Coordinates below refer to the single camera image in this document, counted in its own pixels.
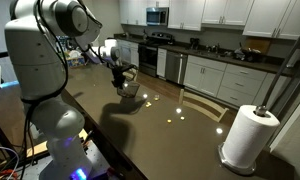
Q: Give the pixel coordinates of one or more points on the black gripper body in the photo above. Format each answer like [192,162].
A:
[118,77]

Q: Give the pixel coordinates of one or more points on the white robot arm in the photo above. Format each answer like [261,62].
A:
[42,72]

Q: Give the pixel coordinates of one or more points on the black kitchen stove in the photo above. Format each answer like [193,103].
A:
[148,51]

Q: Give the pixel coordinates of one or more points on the tissue box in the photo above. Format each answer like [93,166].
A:
[75,59]

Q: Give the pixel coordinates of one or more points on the stainless steel dishwasher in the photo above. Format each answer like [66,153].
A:
[175,67]

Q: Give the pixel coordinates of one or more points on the stainless steel microwave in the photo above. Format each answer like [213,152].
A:
[157,16]

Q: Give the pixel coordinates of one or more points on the black coffee maker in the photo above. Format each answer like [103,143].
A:
[194,43]

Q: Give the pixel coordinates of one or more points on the cream wooden chair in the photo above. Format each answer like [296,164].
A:
[203,105]

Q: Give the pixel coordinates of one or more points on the white lower kitchen cabinets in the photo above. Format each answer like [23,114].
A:
[211,75]

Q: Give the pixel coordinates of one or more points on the white kitchen cabinets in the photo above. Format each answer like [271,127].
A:
[211,75]
[260,18]

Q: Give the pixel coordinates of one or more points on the white paper towel roll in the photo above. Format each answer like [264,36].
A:
[246,139]

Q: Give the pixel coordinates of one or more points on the white upper kitchen cabinets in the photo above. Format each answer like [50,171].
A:
[260,18]

